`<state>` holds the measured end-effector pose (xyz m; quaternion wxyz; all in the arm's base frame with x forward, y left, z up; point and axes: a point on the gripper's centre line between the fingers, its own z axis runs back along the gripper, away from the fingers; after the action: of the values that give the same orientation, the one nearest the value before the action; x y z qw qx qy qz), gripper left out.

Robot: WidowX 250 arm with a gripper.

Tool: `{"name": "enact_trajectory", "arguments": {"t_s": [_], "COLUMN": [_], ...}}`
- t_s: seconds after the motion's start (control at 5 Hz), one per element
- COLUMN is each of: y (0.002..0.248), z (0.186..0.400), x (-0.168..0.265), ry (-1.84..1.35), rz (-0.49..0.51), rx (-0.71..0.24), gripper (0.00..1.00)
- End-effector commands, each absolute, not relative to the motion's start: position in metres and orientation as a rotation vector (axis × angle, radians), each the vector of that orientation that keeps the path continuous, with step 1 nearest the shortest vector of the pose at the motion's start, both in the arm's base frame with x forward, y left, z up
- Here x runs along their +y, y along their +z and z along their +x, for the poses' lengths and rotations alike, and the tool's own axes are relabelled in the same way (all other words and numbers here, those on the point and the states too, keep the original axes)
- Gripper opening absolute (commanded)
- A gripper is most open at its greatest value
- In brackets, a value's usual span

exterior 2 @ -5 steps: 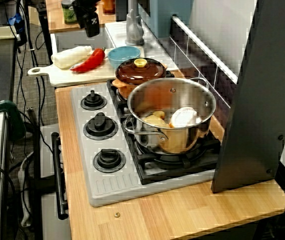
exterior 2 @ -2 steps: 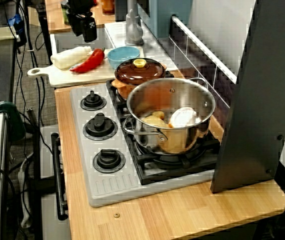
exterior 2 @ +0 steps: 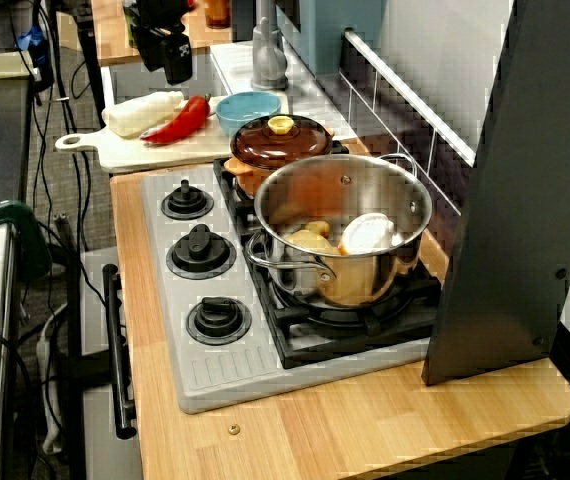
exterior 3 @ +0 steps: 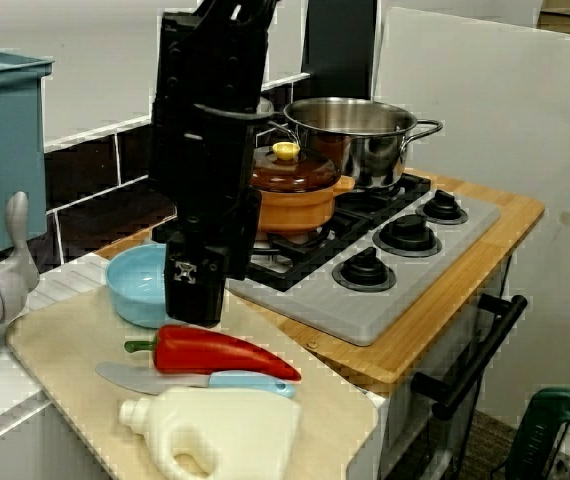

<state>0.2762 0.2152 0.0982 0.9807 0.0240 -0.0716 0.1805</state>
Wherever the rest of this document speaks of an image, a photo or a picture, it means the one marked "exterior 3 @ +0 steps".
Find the pale wooden cutting board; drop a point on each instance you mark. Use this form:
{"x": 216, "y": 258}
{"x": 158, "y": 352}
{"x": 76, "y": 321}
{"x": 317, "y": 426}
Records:
{"x": 65, "y": 340}

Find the light blue bowl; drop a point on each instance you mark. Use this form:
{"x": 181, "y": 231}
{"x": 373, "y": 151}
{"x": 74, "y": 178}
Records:
{"x": 135, "y": 290}

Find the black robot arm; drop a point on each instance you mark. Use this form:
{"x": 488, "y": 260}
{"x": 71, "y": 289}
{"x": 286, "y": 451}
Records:
{"x": 245, "y": 12}

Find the dark upright side panel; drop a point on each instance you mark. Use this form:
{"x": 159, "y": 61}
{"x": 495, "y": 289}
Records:
{"x": 340, "y": 50}

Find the brown lid with yellow knob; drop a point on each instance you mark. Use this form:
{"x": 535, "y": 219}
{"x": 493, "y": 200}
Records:
{"x": 305, "y": 172}

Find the grey stove top panel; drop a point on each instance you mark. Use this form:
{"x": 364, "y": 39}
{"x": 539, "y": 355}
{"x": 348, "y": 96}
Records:
{"x": 345, "y": 320}

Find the white toy kitchen cabinet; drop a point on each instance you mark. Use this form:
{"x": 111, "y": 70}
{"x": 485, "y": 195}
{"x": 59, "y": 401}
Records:
{"x": 405, "y": 440}

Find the stainless steel pot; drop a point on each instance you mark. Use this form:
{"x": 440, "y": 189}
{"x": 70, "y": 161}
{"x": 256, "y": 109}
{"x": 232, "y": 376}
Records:
{"x": 365, "y": 150}

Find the white toy sink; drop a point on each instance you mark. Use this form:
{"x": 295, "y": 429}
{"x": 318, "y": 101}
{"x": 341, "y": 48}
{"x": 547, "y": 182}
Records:
{"x": 65, "y": 285}

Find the orange toy pot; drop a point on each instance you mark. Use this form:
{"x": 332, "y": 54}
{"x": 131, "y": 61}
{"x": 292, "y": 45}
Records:
{"x": 295, "y": 210}

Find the black stove knob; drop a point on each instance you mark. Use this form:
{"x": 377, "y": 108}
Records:
{"x": 365, "y": 272}
{"x": 442, "y": 207}
{"x": 407, "y": 237}

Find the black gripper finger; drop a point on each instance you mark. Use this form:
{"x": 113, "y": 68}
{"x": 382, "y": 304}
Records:
{"x": 244, "y": 255}
{"x": 195, "y": 295}

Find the white foam board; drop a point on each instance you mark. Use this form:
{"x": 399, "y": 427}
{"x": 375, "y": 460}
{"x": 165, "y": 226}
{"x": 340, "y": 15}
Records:
{"x": 490, "y": 150}

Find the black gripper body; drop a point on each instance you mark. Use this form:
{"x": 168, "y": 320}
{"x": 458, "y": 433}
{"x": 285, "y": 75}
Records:
{"x": 205, "y": 70}

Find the black burner grate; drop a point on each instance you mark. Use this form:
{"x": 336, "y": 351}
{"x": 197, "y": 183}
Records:
{"x": 315, "y": 250}

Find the green clamp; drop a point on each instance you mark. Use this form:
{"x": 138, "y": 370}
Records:
{"x": 535, "y": 435}

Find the red toy pepper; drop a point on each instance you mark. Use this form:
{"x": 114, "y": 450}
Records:
{"x": 205, "y": 355}

